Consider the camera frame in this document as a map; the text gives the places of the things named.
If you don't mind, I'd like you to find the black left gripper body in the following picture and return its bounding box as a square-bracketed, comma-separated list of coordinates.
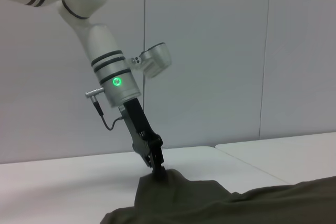
[118, 97, 164, 158]

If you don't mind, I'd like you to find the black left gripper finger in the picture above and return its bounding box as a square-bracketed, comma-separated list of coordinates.
[151, 147, 166, 175]
[142, 152, 156, 170]

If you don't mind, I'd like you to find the thin left arm cable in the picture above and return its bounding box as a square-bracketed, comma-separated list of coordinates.
[92, 97, 124, 131]

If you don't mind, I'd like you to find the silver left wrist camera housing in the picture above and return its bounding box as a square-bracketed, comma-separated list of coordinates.
[127, 42, 173, 79]

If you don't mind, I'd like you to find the dark green shirt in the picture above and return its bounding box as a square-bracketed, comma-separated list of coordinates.
[99, 168, 336, 224]

